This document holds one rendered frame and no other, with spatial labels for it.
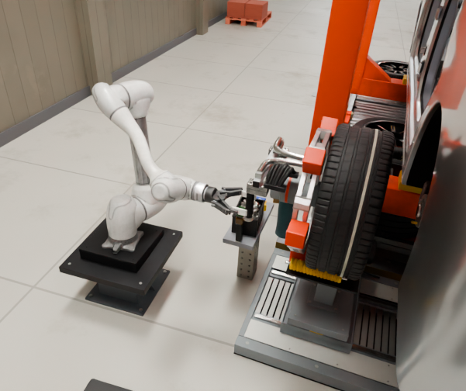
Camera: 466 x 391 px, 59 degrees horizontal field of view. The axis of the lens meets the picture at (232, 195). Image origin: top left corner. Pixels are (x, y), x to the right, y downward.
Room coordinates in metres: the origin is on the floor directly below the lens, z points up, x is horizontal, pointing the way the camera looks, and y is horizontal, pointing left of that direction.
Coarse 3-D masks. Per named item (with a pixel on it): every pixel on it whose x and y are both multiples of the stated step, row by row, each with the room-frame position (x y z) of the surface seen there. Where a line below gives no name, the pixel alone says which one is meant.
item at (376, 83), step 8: (368, 56) 3.94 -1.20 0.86; (368, 64) 3.84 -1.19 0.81; (376, 64) 3.90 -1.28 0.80; (368, 72) 3.84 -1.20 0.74; (376, 72) 3.82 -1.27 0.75; (384, 72) 3.88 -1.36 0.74; (368, 80) 3.82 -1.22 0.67; (376, 80) 3.81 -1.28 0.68; (384, 80) 3.79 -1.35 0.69; (392, 80) 3.84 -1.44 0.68; (400, 80) 3.85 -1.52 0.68; (360, 88) 3.83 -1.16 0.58; (368, 88) 3.81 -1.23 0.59; (376, 88) 3.79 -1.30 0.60; (384, 88) 3.77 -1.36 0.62; (392, 88) 3.75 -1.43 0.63; (400, 88) 3.73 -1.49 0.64; (376, 96) 3.79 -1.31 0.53; (384, 96) 3.77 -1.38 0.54; (392, 96) 3.74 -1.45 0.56; (400, 96) 3.72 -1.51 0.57
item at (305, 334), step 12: (360, 288) 1.65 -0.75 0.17; (288, 300) 1.53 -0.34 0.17; (288, 312) 1.46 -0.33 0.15; (288, 324) 1.37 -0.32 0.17; (300, 336) 1.34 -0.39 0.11; (312, 336) 1.33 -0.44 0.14; (324, 336) 1.31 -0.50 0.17; (348, 336) 1.33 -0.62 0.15; (336, 348) 1.29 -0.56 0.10; (348, 348) 1.27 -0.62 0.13
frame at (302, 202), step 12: (324, 132) 1.63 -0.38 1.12; (312, 144) 1.50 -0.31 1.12; (324, 144) 1.51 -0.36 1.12; (324, 168) 1.77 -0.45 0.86; (300, 180) 1.37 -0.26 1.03; (312, 180) 1.36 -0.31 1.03; (300, 192) 1.34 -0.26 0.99; (312, 192) 1.33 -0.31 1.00; (300, 204) 1.30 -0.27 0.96; (312, 216) 1.66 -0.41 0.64; (300, 252) 1.41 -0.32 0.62
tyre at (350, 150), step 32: (352, 128) 1.55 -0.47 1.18; (352, 160) 1.36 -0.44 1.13; (384, 160) 1.35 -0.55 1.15; (320, 192) 1.28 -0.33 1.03; (352, 192) 1.26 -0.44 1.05; (384, 192) 1.25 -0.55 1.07; (320, 224) 1.23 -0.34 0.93; (352, 224) 1.20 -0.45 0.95; (320, 256) 1.22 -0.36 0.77; (352, 256) 1.18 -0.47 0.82
